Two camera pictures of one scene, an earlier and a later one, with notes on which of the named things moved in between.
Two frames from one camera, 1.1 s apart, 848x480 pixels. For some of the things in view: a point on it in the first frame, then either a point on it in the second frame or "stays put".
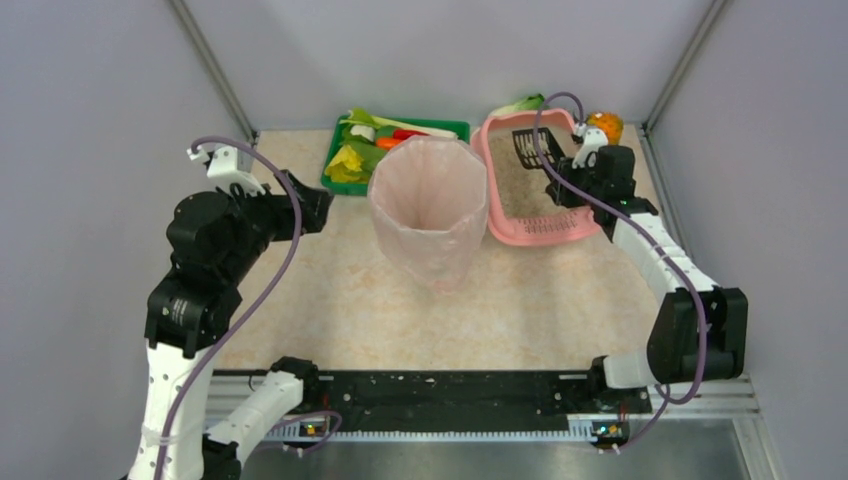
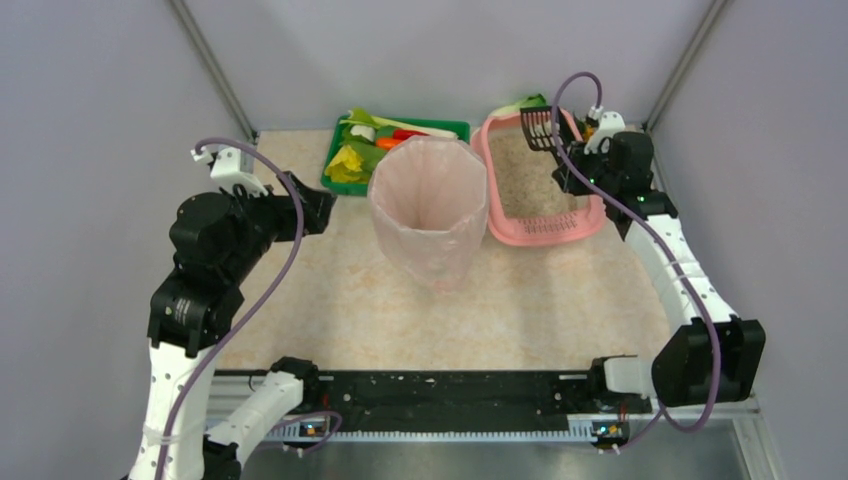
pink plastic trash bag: [429, 199] stays put
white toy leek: [359, 116] stays put
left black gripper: [291, 201] stays put
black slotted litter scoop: [529, 158] → [538, 127]
